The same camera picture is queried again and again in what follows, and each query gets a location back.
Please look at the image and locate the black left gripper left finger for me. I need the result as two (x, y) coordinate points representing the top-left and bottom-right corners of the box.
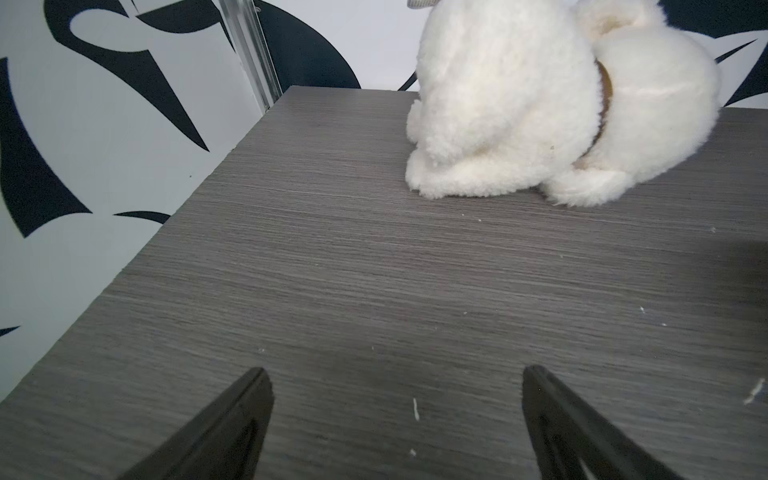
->
(120, 368), (275, 479)

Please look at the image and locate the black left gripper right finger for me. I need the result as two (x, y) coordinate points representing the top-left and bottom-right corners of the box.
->
(522, 365), (681, 480)

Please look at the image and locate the white plush toy animal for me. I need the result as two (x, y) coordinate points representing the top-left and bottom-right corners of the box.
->
(405, 1), (720, 207)

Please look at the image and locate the aluminium cage frame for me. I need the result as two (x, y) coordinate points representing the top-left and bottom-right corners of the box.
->
(220, 0), (283, 115)

